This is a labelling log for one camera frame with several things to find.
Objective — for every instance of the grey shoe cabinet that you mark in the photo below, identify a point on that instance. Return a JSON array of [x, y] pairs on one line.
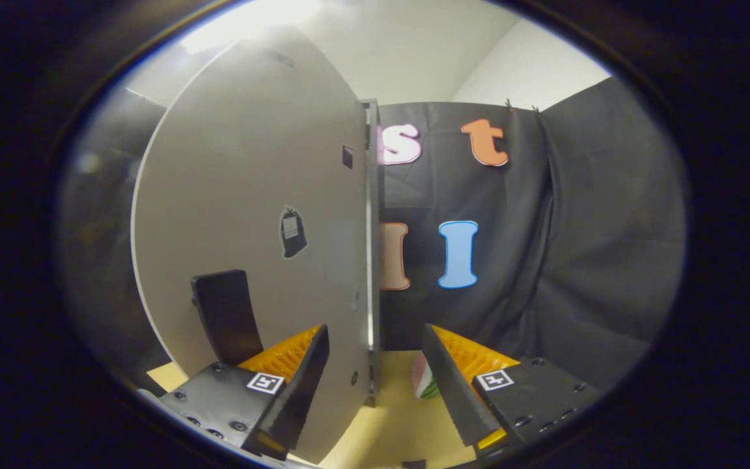
[[379, 195]]

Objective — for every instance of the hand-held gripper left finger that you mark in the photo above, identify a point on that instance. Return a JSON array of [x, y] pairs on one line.
[[297, 397]]

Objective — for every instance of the ceiling light panel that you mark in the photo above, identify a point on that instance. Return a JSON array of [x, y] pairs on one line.
[[251, 16]]

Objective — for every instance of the black backdrop cloth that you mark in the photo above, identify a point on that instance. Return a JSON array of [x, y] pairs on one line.
[[609, 228]]

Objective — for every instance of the red green striped object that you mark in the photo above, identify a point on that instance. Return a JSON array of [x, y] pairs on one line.
[[424, 381]]

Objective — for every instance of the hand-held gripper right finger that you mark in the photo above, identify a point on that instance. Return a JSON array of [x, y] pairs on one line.
[[456, 397]]

